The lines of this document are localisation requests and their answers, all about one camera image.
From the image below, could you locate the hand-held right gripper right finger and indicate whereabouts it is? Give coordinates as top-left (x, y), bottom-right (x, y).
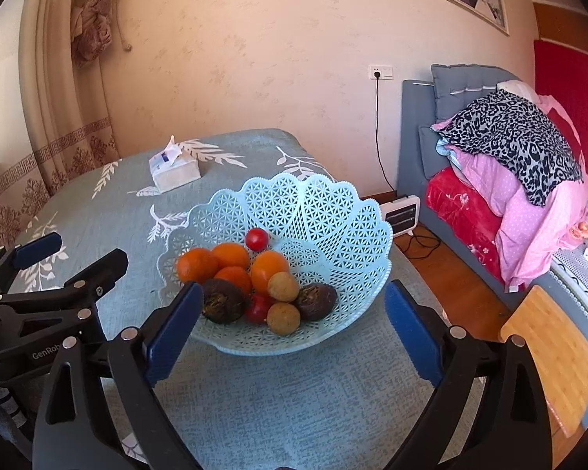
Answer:
top-left (383, 279), bottom-right (554, 470)

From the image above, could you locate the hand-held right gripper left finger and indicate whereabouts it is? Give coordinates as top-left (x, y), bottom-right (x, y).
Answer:
top-left (32, 281), bottom-right (205, 470)

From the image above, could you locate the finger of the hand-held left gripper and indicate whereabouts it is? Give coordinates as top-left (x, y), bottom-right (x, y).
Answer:
top-left (0, 232), bottom-right (64, 305)
top-left (0, 249), bottom-right (129, 334)

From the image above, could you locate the dark purple passion fruit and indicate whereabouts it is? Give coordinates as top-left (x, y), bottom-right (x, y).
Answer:
top-left (294, 283), bottom-right (338, 322)
top-left (202, 278), bottom-right (248, 325)

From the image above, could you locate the brown longan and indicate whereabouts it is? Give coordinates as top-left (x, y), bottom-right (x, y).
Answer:
top-left (267, 302), bottom-right (301, 336)
top-left (267, 271), bottom-right (299, 303)

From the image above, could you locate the large orange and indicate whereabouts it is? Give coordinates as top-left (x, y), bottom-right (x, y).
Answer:
top-left (251, 251), bottom-right (290, 297)

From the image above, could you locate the light blue plastic basket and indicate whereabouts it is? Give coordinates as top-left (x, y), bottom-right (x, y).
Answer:
top-left (157, 172), bottom-right (394, 357)

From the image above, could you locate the person's left forearm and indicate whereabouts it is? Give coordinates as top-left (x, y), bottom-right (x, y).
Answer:
top-left (0, 386), bottom-right (34, 470)

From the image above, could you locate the white electric heater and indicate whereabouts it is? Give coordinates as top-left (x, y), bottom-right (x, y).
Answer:
top-left (379, 195), bottom-right (421, 239)

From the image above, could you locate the white tissue box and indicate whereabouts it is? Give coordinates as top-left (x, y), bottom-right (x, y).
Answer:
top-left (148, 134), bottom-right (200, 194)

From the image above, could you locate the red floral blanket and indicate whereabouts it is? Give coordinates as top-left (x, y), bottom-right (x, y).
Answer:
top-left (425, 169), bottom-right (525, 293)

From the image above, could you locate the bamboo stool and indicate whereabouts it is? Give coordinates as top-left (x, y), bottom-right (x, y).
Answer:
top-left (500, 285), bottom-right (588, 439)

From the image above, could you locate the beige patterned curtain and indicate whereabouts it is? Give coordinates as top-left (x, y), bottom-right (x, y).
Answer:
top-left (0, 0), bottom-right (131, 260)

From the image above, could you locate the grey striped bedspread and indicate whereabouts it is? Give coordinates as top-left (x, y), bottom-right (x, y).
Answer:
top-left (549, 206), bottom-right (588, 348)

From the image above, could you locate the small grey pillow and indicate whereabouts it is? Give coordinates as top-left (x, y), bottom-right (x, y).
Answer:
top-left (418, 125), bottom-right (446, 180)

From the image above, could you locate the grey cushioned chair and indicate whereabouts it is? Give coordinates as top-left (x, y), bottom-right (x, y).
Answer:
top-left (397, 78), bottom-right (588, 378)

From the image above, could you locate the leopard print cloth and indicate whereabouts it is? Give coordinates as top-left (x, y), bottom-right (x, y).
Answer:
top-left (441, 90), bottom-right (584, 208)

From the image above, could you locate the curtain tieback tassel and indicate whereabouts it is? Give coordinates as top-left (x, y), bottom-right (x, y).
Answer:
top-left (113, 0), bottom-right (132, 53)

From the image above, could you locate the grey cushion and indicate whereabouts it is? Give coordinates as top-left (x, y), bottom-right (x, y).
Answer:
top-left (430, 63), bottom-right (523, 121)

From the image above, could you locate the white pillow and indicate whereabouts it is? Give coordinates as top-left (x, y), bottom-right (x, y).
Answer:
top-left (497, 80), bottom-right (540, 105)

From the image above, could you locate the black power cable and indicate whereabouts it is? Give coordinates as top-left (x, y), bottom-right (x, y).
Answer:
top-left (374, 77), bottom-right (442, 261)

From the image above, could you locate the red wall panel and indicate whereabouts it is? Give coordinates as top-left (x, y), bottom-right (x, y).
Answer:
top-left (533, 39), bottom-right (588, 167)

